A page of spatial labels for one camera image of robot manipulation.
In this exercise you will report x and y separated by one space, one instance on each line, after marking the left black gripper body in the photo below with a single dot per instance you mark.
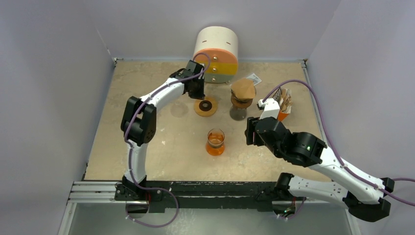
197 89

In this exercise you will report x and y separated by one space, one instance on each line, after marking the light wooden ring coaster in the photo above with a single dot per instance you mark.
206 107

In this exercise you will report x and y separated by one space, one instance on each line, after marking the white printed packet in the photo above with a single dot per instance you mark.
254 78

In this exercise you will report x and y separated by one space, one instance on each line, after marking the brown paper coffee filter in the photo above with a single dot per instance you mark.
242 82

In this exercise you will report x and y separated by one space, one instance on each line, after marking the clear glass dripper cone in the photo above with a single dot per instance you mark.
243 94

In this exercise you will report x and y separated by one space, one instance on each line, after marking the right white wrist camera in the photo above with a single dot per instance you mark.
269 107

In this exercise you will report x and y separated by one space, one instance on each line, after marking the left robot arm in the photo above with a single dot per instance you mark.
139 121

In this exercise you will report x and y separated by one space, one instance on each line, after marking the round three-drawer storage box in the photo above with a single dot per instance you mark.
219 46

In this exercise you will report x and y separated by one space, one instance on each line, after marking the glass carafe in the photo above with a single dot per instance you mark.
237 113

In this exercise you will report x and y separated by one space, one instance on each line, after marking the orange coffee filter box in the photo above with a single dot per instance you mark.
284 98

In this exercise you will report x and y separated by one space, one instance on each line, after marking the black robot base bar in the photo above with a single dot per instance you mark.
161 195

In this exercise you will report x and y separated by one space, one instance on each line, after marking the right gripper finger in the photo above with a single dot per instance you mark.
250 132
257 140

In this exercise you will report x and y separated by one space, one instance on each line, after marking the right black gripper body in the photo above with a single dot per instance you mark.
252 131

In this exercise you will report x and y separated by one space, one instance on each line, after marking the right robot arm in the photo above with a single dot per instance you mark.
360 193

